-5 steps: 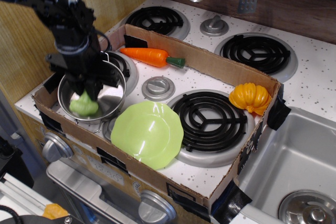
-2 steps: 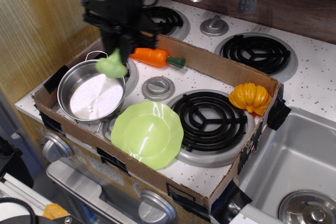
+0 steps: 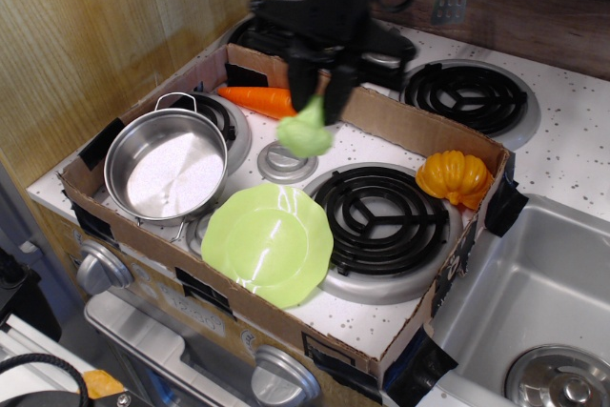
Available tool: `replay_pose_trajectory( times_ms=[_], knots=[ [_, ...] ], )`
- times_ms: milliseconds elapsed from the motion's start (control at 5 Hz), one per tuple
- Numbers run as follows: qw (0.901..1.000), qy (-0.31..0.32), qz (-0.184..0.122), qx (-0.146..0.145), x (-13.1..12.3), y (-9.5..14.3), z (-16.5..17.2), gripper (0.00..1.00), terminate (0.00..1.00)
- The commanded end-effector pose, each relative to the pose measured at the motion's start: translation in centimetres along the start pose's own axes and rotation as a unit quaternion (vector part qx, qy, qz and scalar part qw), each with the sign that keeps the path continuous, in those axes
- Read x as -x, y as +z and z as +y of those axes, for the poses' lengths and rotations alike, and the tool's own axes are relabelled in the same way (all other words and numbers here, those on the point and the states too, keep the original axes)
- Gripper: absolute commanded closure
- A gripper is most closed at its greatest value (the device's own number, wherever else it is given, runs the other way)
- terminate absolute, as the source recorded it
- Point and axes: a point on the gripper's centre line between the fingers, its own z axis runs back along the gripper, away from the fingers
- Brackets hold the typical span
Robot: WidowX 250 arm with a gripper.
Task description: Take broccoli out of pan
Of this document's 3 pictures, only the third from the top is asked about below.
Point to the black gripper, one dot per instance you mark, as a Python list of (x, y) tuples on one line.
[(314, 33)]

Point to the green toy broccoli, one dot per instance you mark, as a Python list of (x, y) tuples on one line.
[(305, 134)]

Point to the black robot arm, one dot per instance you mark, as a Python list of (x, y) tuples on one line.
[(338, 36)]

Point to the small steel pan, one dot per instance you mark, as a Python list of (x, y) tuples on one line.
[(168, 166)]

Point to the orange toy carrot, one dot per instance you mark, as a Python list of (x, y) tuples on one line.
[(273, 102)]

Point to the silver rear stove knob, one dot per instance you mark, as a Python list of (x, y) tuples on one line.
[(382, 63)]

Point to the silver stove knob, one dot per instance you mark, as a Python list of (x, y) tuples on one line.
[(279, 165), (382, 63)]

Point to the silver centre stove knob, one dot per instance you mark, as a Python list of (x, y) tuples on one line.
[(279, 165)]

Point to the black front left burner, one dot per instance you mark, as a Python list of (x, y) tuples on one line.
[(212, 109)]

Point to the black front right burner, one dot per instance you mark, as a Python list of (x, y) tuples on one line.
[(382, 223)]

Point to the black rear right burner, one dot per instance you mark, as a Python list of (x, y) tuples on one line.
[(485, 100)]

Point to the light green plastic plate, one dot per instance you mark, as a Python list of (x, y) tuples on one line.
[(274, 240)]

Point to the orange toy pumpkin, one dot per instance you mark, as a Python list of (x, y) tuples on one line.
[(462, 179)]

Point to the brown cardboard fence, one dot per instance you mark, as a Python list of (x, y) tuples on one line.
[(351, 348)]

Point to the silver left oven knob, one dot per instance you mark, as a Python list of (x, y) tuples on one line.
[(101, 269)]

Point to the silver oven knob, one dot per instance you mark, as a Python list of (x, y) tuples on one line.
[(101, 269), (280, 380)]

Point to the steel sink basin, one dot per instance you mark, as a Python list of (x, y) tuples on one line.
[(545, 282)]

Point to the silver right oven knob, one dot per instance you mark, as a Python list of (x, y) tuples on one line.
[(280, 380)]

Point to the silver sink drain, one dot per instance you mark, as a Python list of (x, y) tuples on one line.
[(554, 375)]

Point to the orange sponge piece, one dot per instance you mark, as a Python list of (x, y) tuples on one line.
[(101, 384)]

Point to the silver oven door handle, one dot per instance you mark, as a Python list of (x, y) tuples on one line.
[(175, 366)]

